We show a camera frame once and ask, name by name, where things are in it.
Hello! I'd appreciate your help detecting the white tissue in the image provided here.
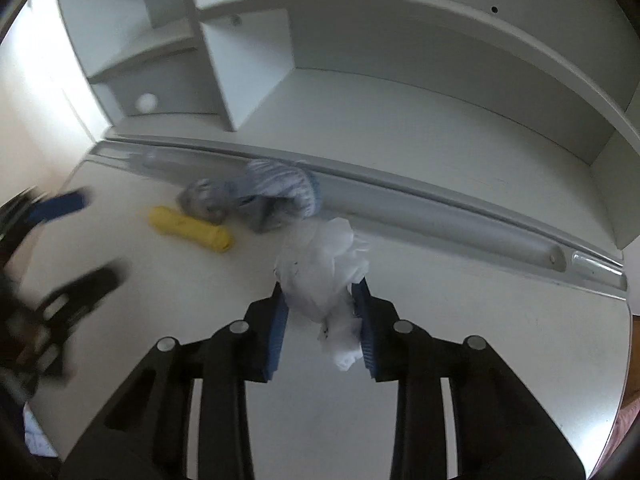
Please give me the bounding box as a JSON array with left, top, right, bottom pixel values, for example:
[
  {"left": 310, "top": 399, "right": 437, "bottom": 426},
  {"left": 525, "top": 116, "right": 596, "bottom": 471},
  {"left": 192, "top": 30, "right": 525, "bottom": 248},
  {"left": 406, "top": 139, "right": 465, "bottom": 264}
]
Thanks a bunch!
[{"left": 274, "top": 218, "right": 370, "bottom": 372}]

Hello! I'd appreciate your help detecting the yellow wrapper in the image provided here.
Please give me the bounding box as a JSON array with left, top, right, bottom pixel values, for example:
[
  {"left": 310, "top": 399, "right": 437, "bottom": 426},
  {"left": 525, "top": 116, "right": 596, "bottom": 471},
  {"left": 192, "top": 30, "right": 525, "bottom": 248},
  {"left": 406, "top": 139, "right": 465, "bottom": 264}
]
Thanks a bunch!
[{"left": 148, "top": 206, "right": 234, "bottom": 252}]

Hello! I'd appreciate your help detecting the blue striped crumpled cloth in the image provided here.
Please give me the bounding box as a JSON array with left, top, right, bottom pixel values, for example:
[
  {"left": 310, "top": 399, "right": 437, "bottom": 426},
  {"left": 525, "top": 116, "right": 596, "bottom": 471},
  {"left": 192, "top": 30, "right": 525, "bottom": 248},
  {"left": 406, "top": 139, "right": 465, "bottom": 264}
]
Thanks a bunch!
[{"left": 177, "top": 159, "right": 322, "bottom": 233}]

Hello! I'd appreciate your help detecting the grey desk hutch shelf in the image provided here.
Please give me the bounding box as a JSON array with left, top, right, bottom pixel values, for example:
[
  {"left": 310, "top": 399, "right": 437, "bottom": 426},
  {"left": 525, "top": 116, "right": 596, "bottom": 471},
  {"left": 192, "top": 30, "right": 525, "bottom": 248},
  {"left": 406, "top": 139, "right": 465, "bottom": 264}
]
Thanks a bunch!
[{"left": 58, "top": 0, "right": 639, "bottom": 254}]

